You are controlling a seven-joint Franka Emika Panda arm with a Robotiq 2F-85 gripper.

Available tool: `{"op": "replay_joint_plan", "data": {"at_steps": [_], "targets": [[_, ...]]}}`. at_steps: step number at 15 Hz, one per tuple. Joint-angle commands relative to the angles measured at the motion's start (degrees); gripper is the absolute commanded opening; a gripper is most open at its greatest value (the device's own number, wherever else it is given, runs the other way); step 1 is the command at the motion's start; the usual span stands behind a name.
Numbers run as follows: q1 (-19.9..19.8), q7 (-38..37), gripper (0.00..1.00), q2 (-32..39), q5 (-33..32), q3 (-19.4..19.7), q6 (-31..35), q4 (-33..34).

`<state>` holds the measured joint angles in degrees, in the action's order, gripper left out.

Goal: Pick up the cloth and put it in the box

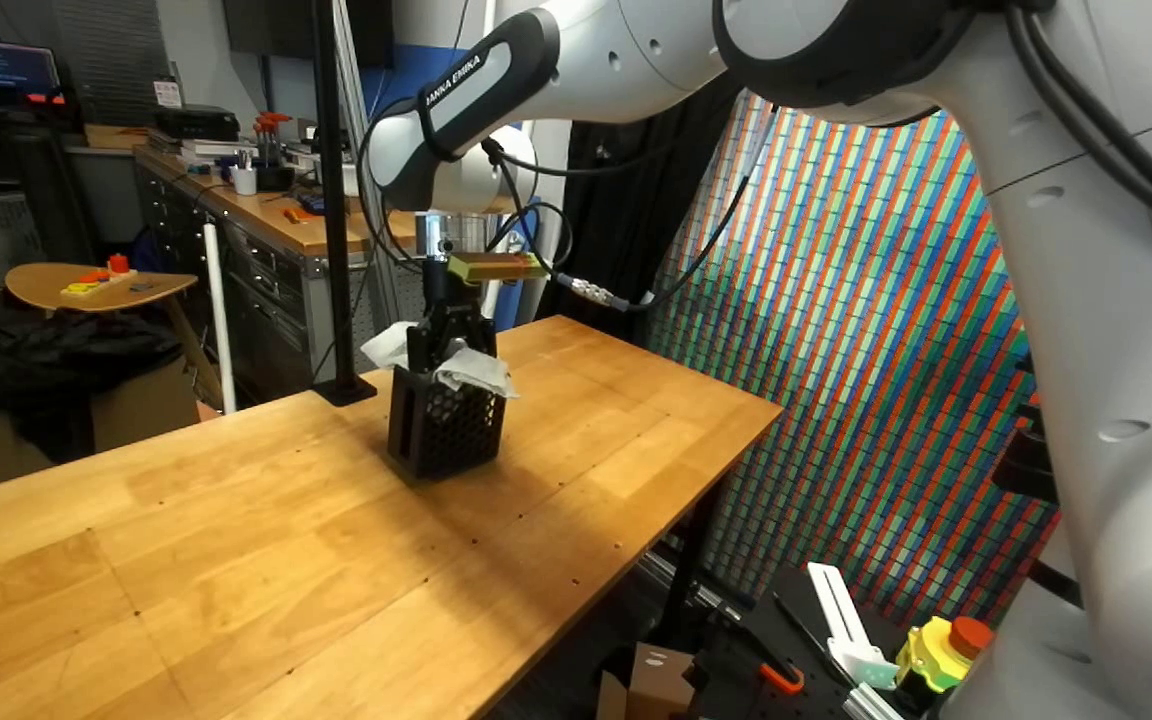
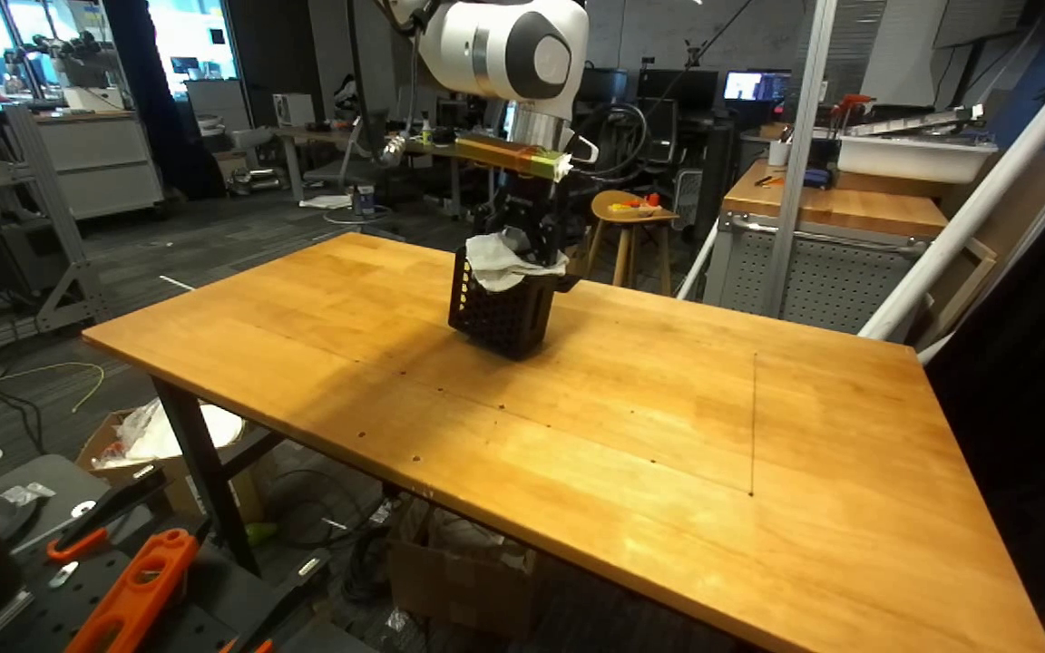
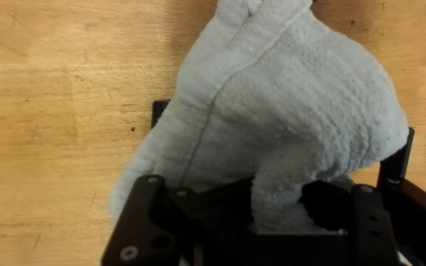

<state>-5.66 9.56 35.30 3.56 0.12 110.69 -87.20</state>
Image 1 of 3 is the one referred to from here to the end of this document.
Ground grey metal pole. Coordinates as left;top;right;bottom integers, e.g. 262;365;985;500
329;0;407;365

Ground black metal table leg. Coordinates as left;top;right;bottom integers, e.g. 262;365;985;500
660;483;730;658

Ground small brown cardboard box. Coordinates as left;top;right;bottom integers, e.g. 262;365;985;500
595;640;702;720

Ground red yellow toy blocks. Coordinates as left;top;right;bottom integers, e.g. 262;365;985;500
54;253;138;301

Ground black case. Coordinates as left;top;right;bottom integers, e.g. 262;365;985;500
153;105;245;145

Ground black robot cable with connector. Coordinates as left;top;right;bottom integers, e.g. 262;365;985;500
477;91;784;322

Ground dark wall screen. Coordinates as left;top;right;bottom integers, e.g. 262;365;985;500
219;0;398;67

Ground black bag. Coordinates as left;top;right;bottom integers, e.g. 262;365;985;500
0;303;188;466

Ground wooden workbench with drawers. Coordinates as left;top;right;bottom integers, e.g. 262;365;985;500
130;137;469;396

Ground large brown cardboard box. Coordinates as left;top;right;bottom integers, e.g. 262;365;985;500
0;358;207;495

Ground white terry cloth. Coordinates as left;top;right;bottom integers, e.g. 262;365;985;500
357;315;515;402

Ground black pole stand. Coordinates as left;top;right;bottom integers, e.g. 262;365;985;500
306;0;378;413

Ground yellow red emergency stop button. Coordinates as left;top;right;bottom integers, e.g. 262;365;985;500
896;613;997;695

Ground black device with red top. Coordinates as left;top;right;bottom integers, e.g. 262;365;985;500
253;108;297;193

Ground black curtain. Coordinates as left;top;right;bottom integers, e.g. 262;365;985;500
552;75;745;346

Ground white aluminium extrusion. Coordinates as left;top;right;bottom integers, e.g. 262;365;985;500
804;562;903;720

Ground yellow-green wrist camera box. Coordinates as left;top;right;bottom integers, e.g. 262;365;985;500
445;249;548;289

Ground colourful striped backdrop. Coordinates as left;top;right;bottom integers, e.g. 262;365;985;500
641;86;1072;632

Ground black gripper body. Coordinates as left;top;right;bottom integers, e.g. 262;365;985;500
412;260;503;378

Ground black camera on stand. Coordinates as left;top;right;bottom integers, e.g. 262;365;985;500
991;396;1065;508

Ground black perforated plastic box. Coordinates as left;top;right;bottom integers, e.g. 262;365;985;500
382;358;510;483

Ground orange-handled tool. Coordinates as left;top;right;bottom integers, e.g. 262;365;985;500
720;625;807;701

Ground short white pole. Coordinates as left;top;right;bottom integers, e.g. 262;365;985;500
200;222;241;422

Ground round wooden stool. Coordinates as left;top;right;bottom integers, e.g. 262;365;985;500
3;257;200;326

